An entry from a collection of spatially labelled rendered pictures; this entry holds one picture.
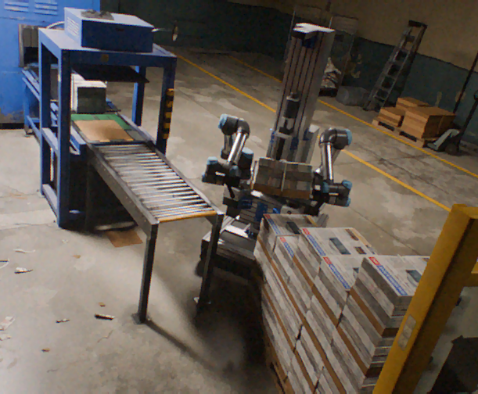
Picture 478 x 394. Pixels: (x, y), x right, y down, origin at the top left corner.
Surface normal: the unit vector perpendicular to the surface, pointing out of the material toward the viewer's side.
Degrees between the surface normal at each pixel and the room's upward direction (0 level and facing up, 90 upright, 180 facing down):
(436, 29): 90
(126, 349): 0
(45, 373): 0
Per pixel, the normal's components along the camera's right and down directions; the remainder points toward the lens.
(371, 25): -0.83, 0.11
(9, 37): 0.53, 0.47
